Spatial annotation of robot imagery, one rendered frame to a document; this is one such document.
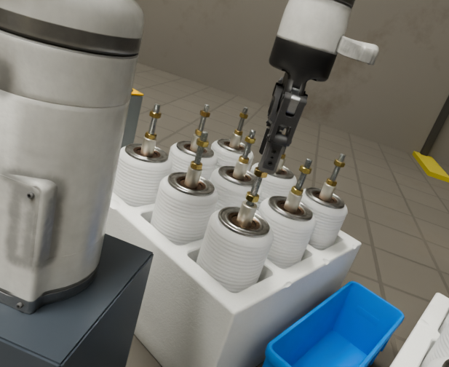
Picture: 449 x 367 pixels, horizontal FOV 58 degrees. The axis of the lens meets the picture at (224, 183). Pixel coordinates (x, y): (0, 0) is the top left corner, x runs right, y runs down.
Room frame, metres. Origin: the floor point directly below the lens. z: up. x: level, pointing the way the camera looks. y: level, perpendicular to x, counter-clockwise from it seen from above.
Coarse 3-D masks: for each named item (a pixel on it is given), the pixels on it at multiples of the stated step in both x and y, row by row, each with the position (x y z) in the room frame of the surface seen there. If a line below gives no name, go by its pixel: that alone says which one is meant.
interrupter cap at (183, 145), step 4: (180, 144) 0.74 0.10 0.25; (184, 144) 0.75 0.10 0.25; (188, 144) 0.76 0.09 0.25; (180, 148) 0.72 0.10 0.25; (184, 148) 0.73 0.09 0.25; (188, 148) 0.74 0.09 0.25; (204, 148) 0.76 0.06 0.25; (208, 148) 0.77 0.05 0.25; (184, 152) 0.71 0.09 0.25; (188, 152) 0.71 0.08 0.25; (192, 152) 0.72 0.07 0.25; (204, 152) 0.74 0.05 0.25; (208, 152) 0.75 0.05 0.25; (212, 152) 0.75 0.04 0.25; (204, 156) 0.72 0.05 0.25; (208, 156) 0.72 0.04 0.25; (212, 156) 0.74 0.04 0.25
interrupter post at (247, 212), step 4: (244, 204) 0.50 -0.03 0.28; (240, 208) 0.51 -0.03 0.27; (244, 208) 0.50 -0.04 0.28; (248, 208) 0.50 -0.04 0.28; (252, 208) 0.50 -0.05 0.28; (256, 208) 0.51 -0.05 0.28; (240, 212) 0.50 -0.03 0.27; (244, 212) 0.50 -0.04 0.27; (248, 212) 0.50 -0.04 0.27; (252, 212) 0.50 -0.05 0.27; (240, 216) 0.50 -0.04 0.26; (244, 216) 0.50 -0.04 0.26; (248, 216) 0.50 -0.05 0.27; (252, 216) 0.50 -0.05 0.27; (240, 220) 0.50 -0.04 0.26; (244, 220) 0.50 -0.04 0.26; (248, 220) 0.50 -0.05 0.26; (252, 220) 0.51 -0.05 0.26; (240, 224) 0.50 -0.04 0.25; (244, 224) 0.50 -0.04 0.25; (248, 224) 0.50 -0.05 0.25
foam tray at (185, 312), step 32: (128, 224) 0.54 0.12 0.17; (160, 256) 0.49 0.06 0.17; (192, 256) 0.52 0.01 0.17; (320, 256) 0.61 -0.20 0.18; (352, 256) 0.70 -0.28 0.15; (160, 288) 0.48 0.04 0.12; (192, 288) 0.45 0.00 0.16; (224, 288) 0.45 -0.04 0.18; (256, 288) 0.47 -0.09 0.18; (288, 288) 0.51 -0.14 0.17; (320, 288) 0.62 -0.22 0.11; (160, 320) 0.47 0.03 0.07; (192, 320) 0.44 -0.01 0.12; (224, 320) 0.41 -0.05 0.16; (256, 320) 0.46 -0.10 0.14; (288, 320) 0.55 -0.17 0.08; (160, 352) 0.46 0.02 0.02; (192, 352) 0.43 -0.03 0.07; (224, 352) 0.41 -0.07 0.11; (256, 352) 0.49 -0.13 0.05
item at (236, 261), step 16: (208, 224) 0.50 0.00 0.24; (208, 240) 0.48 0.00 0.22; (224, 240) 0.47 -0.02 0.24; (240, 240) 0.46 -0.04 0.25; (256, 240) 0.47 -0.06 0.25; (272, 240) 0.50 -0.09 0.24; (208, 256) 0.48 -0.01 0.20; (224, 256) 0.47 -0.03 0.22; (240, 256) 0.46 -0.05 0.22; (256, 256) 0.47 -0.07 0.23; (208, 272) 0.47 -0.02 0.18; (224, 272) 0.46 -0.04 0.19; (240, 272) 0.47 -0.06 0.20; (256, 272) 0.48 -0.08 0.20; (240, 288) 0.47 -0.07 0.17
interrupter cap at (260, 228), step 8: (224, 208) 0.53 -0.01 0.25; (232, 208) 0.54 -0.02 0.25; (224, 216) 0.50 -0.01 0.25; (232, 216) 0.52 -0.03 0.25; (256, 216) 0.53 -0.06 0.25; (224, 224) 0.48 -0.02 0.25; (232, 224) 0.49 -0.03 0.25; (256, 224) 0.51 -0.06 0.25; (264, 224) 0.52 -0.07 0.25; (240, 232) 0.47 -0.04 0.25; (248, 232) 0.48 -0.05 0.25; (256, 232) 0.49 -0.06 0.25; (264, 232) 0.49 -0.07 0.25
